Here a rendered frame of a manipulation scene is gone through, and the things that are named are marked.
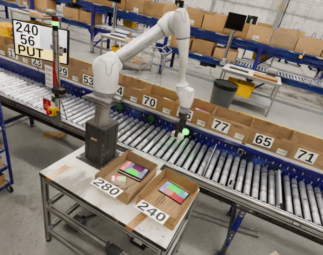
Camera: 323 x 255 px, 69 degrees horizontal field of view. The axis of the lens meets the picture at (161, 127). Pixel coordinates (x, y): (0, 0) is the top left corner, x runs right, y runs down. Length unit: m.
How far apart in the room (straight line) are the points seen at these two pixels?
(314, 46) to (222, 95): 2.71
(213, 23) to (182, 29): 5.13
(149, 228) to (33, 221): 1.32
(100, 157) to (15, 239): 1.04
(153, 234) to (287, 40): 5.87
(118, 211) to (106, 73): 0.87
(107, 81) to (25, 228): 1.54
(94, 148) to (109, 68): 0.61
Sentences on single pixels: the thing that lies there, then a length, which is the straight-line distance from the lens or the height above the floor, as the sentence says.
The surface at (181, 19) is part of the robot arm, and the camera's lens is 1.70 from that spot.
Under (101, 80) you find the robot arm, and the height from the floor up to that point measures 1.42.
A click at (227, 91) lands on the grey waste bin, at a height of 0.54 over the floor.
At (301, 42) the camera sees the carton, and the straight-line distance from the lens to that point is 6.73.
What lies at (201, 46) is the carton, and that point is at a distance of 6.64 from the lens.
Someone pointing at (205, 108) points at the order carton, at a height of 0.97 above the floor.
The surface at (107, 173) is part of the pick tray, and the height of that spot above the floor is 0.77.
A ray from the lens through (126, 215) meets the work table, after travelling 1.56.
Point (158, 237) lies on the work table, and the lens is 1.50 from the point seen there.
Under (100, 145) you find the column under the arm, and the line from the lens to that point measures 1.77.
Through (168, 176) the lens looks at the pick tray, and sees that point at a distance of 1.83.
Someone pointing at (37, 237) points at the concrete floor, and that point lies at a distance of 2.45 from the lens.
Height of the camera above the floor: 1.95
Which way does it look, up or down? 29 degrees down
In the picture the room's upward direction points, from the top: 12 degrees clockwise
